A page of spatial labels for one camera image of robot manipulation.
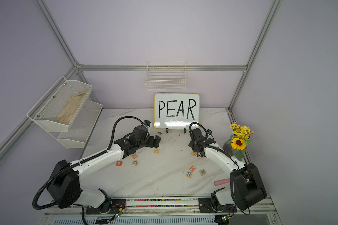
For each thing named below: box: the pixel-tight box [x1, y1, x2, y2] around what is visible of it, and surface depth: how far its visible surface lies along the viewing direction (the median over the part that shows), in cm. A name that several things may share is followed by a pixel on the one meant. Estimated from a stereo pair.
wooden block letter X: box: [199, 169, 207, 177], surface depth 87 cm
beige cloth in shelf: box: [54, 90, 89, 126], surface depth 81 cm
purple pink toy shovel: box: [213, 178, 231, 187], surface depth 83 cm
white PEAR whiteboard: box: [153, 92, 200, 130], surface depth 106 cm
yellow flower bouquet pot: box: [226, 121, 255, 162], surface depth 78 cm
